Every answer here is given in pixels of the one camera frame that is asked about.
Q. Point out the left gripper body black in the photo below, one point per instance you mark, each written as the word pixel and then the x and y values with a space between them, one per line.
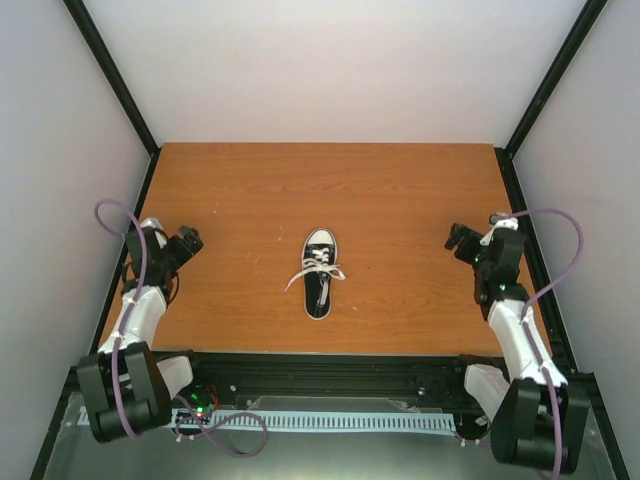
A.
pixel 182 257

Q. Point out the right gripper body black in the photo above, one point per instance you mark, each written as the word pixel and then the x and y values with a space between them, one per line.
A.
pixel 465 252

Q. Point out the white shoelace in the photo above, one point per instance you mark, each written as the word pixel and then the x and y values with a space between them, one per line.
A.
pixel 318 268

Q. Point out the black white canvas sneaker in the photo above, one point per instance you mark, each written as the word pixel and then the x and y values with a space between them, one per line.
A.
pixel 320 236

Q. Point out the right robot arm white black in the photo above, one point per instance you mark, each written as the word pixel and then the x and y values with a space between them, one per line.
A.
pixel 537 418

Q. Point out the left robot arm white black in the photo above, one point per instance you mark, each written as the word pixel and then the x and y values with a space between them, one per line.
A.
pixel 126 390

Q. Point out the small circuit board with led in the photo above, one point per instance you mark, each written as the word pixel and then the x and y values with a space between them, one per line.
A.
pixel 204 402

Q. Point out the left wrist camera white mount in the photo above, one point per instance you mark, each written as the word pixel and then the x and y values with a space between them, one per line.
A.
pixel 153 224

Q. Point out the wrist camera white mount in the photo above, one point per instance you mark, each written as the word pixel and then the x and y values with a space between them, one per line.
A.
pixel 499 220
pixel 153 224

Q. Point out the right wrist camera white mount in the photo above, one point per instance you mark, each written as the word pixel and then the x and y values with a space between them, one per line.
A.
pixel 499 220

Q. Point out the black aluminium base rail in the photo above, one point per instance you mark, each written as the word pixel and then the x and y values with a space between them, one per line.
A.
pixel 427 381

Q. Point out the light blue slotted cable duct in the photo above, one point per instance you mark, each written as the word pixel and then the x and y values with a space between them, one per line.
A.
pixel 321 422

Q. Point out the left black frame post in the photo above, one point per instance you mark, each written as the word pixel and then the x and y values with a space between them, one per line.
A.
pixel 96 44

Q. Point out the black frame post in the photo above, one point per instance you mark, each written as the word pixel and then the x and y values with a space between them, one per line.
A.
pixel 96 44
pixel 574 39

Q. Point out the right black frame post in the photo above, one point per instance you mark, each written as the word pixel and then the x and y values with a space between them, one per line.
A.
pixel 574 39

